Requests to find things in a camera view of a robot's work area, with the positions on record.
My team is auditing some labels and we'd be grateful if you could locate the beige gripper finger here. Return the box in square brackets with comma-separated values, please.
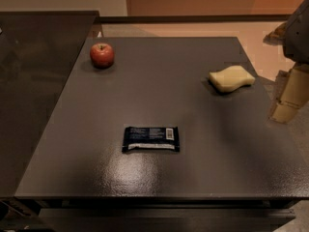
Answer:
[269, 64, 309, 123]
[263, 22, 287, 45]

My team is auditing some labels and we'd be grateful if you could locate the yellow sponge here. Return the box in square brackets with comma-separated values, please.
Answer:
[209, 66, 255, 93]

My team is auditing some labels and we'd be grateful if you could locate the dark blue rxbar wrapper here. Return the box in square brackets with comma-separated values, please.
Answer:
[122, 127, 180, 153]

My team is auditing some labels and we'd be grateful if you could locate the red apple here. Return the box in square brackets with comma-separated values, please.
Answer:
[90, 43, 115, 69]

